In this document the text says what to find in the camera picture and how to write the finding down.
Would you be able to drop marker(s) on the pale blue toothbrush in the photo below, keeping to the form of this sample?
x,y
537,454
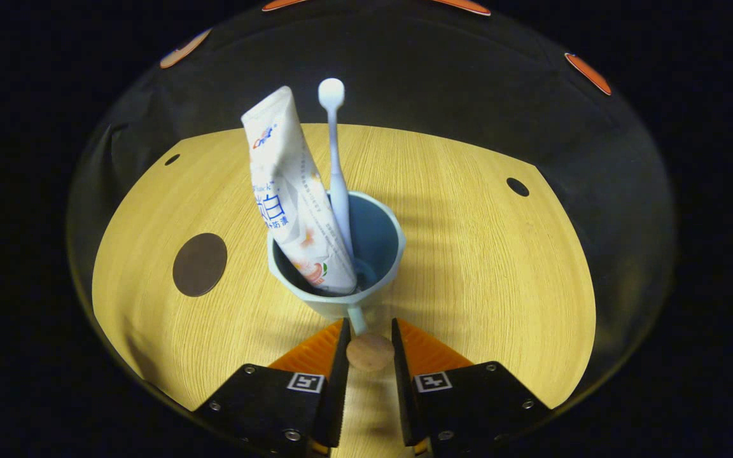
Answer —
x,y
336,165

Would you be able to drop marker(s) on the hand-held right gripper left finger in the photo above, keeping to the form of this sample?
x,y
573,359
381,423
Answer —
x,y
277,407

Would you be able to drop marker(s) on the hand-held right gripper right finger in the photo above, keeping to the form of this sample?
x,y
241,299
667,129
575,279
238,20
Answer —
x,y
474,407

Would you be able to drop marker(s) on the black backdrop cloth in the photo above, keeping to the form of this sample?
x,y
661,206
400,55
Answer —
x,y
468,95

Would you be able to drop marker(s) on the white toothpaste tube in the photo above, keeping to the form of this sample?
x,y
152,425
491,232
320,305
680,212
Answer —
x,y
284,184

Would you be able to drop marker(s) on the brown round coaster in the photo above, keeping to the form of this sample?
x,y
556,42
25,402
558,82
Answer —
x,y
200,264

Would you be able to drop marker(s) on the wooden desktop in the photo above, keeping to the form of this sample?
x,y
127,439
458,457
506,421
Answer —
x,y
481,273

